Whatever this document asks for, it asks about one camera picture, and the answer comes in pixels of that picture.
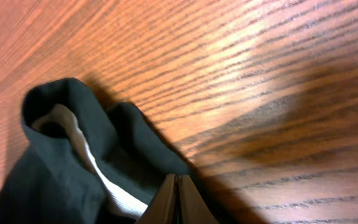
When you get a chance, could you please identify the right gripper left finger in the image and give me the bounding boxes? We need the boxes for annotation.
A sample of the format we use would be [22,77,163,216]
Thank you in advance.
[136,174,177,224]

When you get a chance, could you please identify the black shorts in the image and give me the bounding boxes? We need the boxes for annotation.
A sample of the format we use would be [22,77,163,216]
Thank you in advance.
[0,77,239,224]

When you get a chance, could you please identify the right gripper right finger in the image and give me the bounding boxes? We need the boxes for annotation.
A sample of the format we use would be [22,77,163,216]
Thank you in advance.
[178,175,219,224]

